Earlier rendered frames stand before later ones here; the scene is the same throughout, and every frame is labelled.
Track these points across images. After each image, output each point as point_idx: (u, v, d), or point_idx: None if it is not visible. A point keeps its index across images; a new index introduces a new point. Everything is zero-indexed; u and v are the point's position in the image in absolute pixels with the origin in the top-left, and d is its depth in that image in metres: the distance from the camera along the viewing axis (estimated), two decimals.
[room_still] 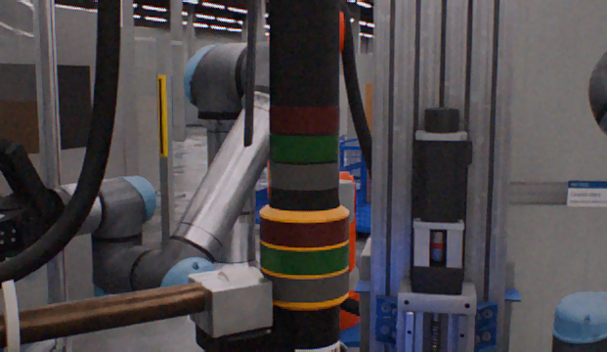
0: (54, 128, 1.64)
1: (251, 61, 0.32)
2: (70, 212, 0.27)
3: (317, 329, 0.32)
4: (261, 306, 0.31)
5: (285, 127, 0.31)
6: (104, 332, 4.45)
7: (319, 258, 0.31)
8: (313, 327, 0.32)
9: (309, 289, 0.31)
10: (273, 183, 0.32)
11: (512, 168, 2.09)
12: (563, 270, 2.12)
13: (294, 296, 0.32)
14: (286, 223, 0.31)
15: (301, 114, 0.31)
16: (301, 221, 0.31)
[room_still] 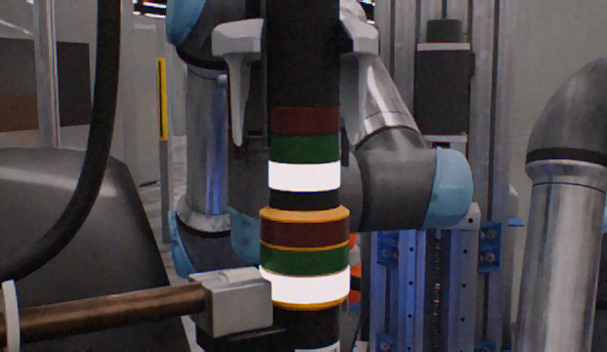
0: (51, 66, 1.62)
1: (266, 61, 0.32)
2: (70, 212, 0.27)
3: (317, 329, 0.32)
4: (261, 306, 0.31)
5: (285, 127, 0.31)
6: None
7: (319, 258, 0.31)
8: (313, 327, 0.32)
9: (309, 289, 0.31)
10: (273, 183, 0.32)
11: (514, 118, 2.07)
12: None
13: (294, 296, 0.32)
14: (286, 223, 0.31)
15: (301, 114, 0.31)
16: (301, 221, 0.31)
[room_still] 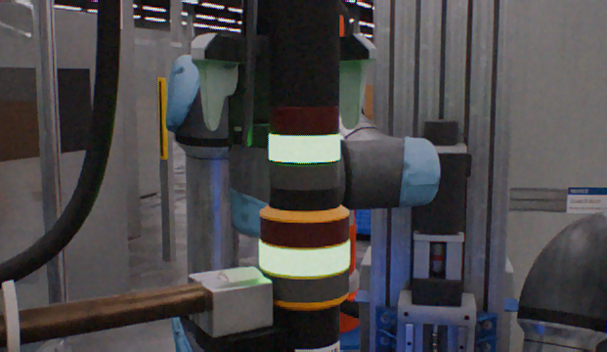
0: (54, 137, 1.65)
1: (250, 61, 0.32)
2: (70, 212, 0.27)
3: (317, 329, 0.32)
4: (261, 306, 0.31)
5: (285, 127, 0.31)
6: (104, 335, 4.45)
7: (319, 258, 0.31)
8: (313, 327, 0.32)
9: (309, 289, 0.31)
10: (273, 183, 0.32)
11: (512, 175, 2.09)
12: None
13: (294, 296, 0.32)
14: (286, 223, 0.31)
15: (301, 114, 0.31)
16: (301, 221, 0.31)
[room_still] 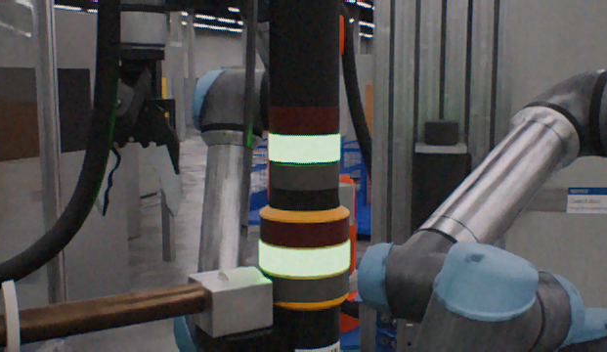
0: (54, 137, 1.65)
1: (250, 61, 0.32)
2: (70, 212, 0.27)
3: (317, 329, 0.32)
4: (261, 306, 0.31)
5: (285, 127, 0.31)
6: (104, 335, 4.45)
7: (319, 258, 0.31)
8: (313, 327, 0.32)
9: (309, 289, 0.31)
10: (273, 183, 0.32)
11: None
12: (563, 277, 2.13)
13: (294, 296, 0.32)
14: (286, 223, 0.31)
15: (301, 114, 0.31)
16: (301, 221, 0.31)
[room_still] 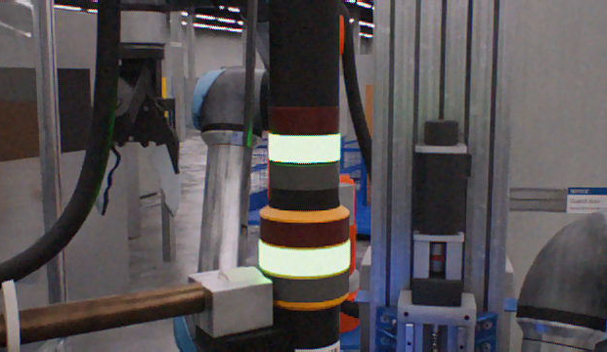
0: (54, 137, 1.65)
1: (250, 61, 0.32)
2: (70, 212, 0.27)
3: (317, 329, 0.32)
4: (261, 306, 0.31)
5: (285, 127, 0.31)
6: (104, 335, 4.45)
7: (319, 258, 0.31)
8: (313, 327, 0.32)
9: (309, 289, 0.31)
10: (273, 183, 0.32)
11: (512, 175, 2.09)
12: None
13: (294, 296, 0.32)
14: (286, 223, 0.31)
15: (301, 114, 0.31)
16: (301, 221, 0.31)
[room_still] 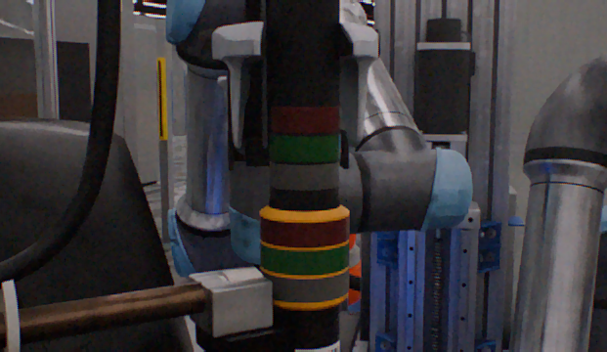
0: (51, 65, 1.62)
1: (266, 61, 0.32)
2: (70, 212, 0.27)
3: (317, 329, 0.32)
4: (261, 306, 0.31)
5: (285, 127, 0.31)
6: None
7: (319, 258, 0.31)
8: (313, 327, 0.32)
9: (309, 289, 0.31)
10: (273, 183, 0.32)
11: (514, 118, 2.07)
12: None
13: (294, 296, 0.32)
14: (286, 223, 0.31)
15: (301, 114, 0.31)
16: (301, 221, 0.31)
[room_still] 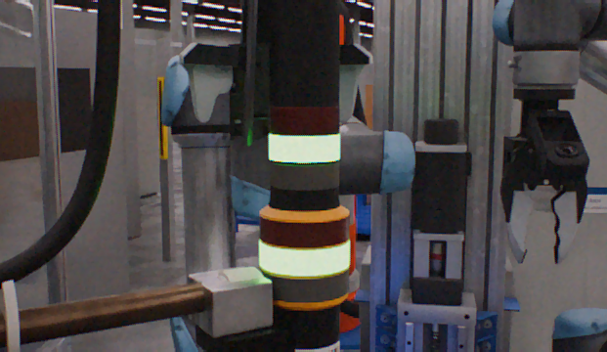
0: (54, 136, 1.65)
1: (250, 61, 0.32)
2: (70, 212, 0.27)
3: (317, 329, 0.32)
4: (261, 306, 0.31)
5: (285, 127, 0.31)
6: (104, 335, 4.45)
7: (319, 258, 0.31)
8: (313, 327, 0.32)
9: (309, 289, 0.31)
10: (273, 183, 0.32)
11: None
12: (563, 276, 2.12)
13: (294, 296, 0.32)
14: (286, 223, 0.31)
15: (301, 114, 0.31)
16: (301, 221, 0.31)
